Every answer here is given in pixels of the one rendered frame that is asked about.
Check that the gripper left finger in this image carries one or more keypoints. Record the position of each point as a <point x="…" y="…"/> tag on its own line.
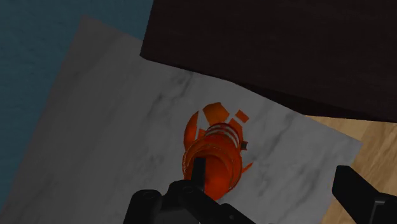
<point x="198" y="173"/>

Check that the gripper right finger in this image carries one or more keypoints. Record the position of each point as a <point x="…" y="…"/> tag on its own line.
<point x="356" y="195"/>

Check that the orange ribbed vase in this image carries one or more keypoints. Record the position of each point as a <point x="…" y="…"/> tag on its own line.
<point x="217" y="149"/>

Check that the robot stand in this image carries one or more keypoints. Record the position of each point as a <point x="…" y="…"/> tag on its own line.
<point x="279" y="40"/>

